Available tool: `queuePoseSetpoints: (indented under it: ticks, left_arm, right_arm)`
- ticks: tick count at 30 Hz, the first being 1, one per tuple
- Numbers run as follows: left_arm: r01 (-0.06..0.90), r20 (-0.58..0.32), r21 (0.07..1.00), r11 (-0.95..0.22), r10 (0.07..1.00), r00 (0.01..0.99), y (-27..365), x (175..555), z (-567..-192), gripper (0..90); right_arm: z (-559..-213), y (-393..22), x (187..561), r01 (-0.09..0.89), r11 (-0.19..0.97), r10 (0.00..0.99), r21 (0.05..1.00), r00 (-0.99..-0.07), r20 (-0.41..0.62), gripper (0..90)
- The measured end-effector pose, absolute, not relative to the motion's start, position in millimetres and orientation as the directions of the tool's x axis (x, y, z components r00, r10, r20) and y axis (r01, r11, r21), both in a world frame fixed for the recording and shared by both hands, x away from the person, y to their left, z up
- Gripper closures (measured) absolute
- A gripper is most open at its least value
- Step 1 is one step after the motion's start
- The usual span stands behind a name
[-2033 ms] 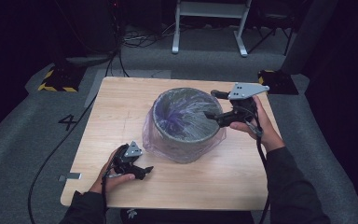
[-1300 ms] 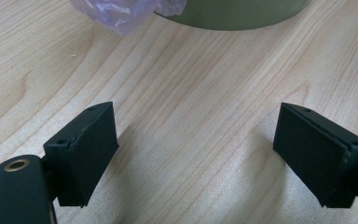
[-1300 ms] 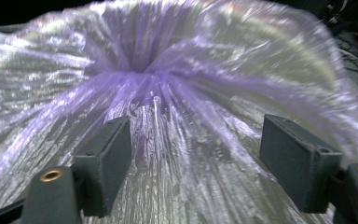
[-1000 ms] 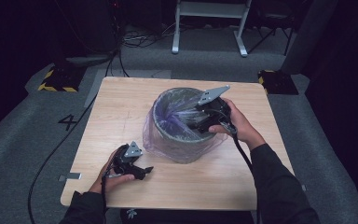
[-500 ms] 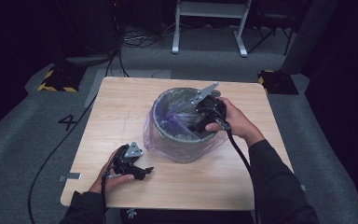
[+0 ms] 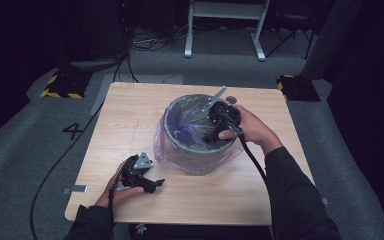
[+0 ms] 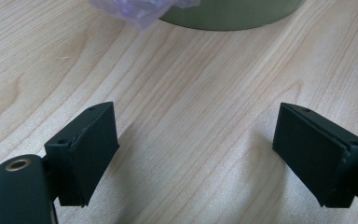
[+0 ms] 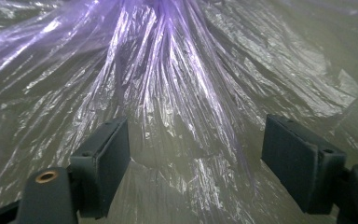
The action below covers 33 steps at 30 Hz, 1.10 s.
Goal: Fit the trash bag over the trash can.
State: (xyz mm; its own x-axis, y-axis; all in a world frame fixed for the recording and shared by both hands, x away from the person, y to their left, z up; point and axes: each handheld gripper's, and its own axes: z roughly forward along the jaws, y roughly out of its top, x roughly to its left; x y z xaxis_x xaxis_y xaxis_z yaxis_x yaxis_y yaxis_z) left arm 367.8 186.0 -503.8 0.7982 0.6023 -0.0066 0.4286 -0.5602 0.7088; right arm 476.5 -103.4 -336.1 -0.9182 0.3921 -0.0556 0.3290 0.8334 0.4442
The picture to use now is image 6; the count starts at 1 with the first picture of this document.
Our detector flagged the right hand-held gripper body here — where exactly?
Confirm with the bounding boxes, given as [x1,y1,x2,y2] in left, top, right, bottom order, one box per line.
[202,85,242,133]

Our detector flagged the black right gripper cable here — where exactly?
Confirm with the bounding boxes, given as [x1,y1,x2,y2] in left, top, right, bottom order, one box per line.
[227,114,269,186]

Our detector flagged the dark folding chair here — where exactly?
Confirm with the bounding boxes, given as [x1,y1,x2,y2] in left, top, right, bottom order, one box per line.
[265,0,318,61]

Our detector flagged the dark equipment stand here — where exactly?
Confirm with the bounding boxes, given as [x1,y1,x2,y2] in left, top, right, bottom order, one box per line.
[55,0,132,73]

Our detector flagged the long black floor cable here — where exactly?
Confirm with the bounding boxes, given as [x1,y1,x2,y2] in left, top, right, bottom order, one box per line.
[29,54,139,240]

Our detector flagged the tangled floor cables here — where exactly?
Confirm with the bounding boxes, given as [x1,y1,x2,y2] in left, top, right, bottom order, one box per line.
[131,24,194,52]

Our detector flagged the black yellow striped base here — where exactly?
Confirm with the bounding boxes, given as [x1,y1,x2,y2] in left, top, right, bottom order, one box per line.
[40,70,93,100]
[276,74,321,103]

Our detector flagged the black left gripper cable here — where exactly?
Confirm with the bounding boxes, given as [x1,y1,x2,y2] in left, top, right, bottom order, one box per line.
[107,166,128,231]

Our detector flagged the grey pillar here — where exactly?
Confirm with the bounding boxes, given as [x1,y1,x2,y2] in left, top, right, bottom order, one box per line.
[301,0,364,81]

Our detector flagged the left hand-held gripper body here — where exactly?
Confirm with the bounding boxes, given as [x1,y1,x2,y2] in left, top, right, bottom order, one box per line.
[121,151,155,188]

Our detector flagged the green ribbed trash bin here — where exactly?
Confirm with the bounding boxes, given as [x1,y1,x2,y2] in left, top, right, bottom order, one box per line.
[162,93,238,177]

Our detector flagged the purple plastic bag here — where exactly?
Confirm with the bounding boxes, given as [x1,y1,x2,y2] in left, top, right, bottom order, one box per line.
[152,93,245,173]

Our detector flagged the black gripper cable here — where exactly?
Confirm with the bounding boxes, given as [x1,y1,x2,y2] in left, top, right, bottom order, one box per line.
[227,114,269,186]
[107,166,128,231]

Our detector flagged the white metal stand frame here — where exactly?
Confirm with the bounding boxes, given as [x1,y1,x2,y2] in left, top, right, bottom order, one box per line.
[183,0,271,62]

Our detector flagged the person's right hand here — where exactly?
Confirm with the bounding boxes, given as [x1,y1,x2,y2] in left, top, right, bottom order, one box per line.
[218,105,285,156]

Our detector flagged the person's left hand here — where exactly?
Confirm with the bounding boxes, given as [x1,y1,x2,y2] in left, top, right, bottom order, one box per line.
[94,159,145,209]

